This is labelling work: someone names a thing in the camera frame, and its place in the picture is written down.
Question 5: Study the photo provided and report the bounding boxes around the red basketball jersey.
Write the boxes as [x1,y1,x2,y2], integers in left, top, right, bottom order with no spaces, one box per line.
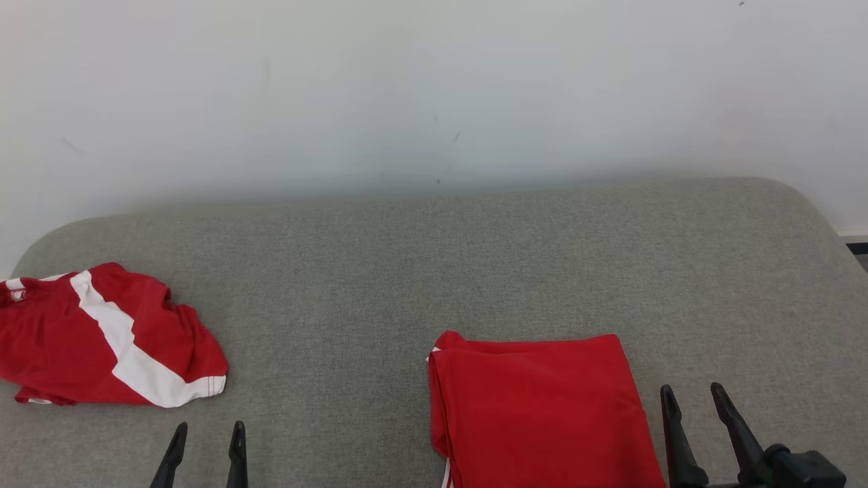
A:
[426,331,669,488]

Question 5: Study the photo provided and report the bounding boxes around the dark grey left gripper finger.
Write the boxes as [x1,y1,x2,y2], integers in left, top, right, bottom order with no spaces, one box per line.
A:
[150,422,189,488]
[226,421,248,488]

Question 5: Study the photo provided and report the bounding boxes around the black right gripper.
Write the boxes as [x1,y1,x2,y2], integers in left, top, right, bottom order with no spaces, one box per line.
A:
[660,382,848,488]

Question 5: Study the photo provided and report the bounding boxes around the red and white shorts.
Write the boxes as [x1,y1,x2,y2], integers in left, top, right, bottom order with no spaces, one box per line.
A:
[0,262,229,409]

